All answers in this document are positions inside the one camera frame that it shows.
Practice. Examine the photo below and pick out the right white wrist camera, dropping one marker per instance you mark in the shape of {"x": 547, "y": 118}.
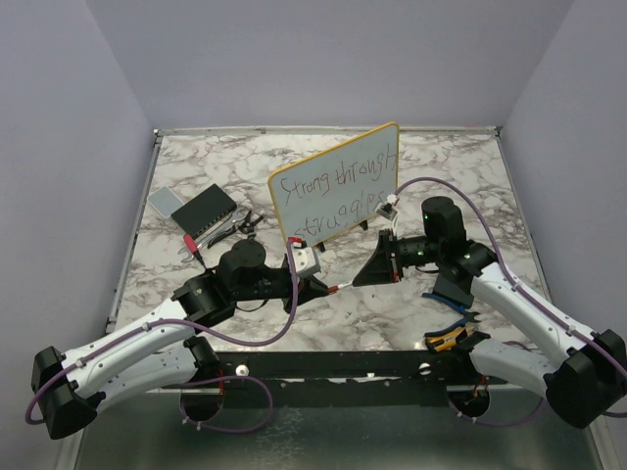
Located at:
{"x": 388, "y": 211}

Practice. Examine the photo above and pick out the yellow framed whiteboard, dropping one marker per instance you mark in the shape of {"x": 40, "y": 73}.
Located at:
{"x": 325, "y": 194}

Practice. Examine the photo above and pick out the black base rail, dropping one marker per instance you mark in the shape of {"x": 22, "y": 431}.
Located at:
{"x": 344, "y": 379}

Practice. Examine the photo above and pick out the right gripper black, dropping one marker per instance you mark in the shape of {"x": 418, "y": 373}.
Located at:
{"x": 378, "y": 269}

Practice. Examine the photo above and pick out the blue handled pliers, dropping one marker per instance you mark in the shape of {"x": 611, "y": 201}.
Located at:
{"x": 467, "y": 316}

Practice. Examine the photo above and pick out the white marker pen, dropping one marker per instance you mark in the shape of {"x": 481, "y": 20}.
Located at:
{"x": 345, "y": 285}

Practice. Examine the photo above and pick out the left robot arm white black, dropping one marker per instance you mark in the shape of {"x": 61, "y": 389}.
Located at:
{"x": 166, "y": 346}

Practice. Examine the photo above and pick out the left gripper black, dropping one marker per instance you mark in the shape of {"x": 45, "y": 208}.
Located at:
{"x": 309, "y": 289}

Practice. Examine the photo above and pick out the yellow black utility knife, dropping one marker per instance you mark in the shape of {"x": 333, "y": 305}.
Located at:
{"x": 453, "y": 335}

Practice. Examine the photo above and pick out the black flat box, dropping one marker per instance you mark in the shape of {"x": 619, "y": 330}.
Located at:
{"x": 452, "y": 292}

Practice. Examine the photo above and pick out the aluminium table frame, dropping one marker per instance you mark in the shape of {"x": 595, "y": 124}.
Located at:
{"x": 147, "y": 432}

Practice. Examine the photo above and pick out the black pruning shears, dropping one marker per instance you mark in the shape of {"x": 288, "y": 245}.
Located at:
{"x": 249, "y": 224}

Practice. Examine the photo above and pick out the black network switch box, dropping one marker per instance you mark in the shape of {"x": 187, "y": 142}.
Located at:
{"x": 204, "y": 211}

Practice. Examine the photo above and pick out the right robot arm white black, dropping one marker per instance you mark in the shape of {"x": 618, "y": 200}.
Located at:
{"x": 580, "y": 372}

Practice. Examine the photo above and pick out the grey white small device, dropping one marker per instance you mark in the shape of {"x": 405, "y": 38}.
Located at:
{"x": 164, "y": 202}

